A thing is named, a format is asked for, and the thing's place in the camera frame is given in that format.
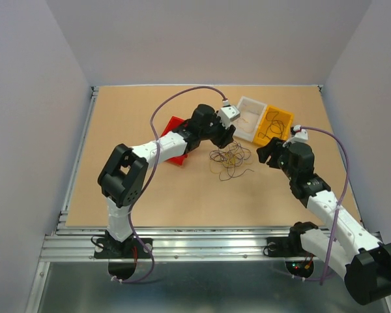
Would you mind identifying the red plastic bin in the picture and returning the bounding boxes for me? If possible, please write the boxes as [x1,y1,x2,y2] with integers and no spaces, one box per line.
[159,116,188,166]

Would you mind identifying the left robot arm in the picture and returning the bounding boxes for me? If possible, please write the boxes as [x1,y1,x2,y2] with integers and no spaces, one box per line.
[95,104,240,258]

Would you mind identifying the yellow plastic bin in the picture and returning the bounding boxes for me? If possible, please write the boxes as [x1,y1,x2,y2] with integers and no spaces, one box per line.
[253,106,294,146]

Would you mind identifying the aluminium mounting rail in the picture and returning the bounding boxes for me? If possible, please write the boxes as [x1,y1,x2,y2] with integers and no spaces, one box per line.
[40,226,384,261]

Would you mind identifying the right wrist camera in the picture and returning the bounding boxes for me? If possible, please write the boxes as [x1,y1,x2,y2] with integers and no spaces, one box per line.
[283,125,308,147]

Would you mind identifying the purple and yellow wires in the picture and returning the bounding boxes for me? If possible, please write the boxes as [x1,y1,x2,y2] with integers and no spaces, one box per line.
[209,140,257,182]

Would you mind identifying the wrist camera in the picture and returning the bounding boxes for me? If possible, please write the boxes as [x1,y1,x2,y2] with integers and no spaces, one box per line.
[217,100,240,128]
[283,125,308,147]

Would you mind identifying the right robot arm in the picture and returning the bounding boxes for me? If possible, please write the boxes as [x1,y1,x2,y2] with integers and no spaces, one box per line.
[257,138,391,305]

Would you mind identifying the left aluminium side rail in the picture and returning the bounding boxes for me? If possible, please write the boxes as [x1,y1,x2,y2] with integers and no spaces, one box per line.
[58,86,100,223]

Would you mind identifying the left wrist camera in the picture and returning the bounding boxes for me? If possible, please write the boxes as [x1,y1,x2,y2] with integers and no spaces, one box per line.
[217,100,240,128]

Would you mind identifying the white plastic bin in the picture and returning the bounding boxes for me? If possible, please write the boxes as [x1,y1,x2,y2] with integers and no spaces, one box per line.
[233,97,267,142]

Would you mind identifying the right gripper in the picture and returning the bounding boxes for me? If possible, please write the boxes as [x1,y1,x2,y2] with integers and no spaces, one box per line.
[256,136,296,181]

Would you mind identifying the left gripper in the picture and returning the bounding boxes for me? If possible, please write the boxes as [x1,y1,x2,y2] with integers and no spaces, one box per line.
[199,111,235,149]

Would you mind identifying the dark wire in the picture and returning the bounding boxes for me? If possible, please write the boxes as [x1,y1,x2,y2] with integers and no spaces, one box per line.
[258,110,288,139]

